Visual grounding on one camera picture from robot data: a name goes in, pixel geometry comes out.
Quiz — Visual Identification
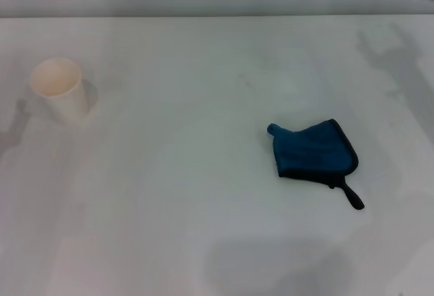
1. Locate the blue rag with black trim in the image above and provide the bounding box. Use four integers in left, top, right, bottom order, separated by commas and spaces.
266, 118, 366, 211

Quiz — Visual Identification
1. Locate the white paper cup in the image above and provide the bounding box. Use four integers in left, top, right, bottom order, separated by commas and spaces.
29, 57, 90, 125

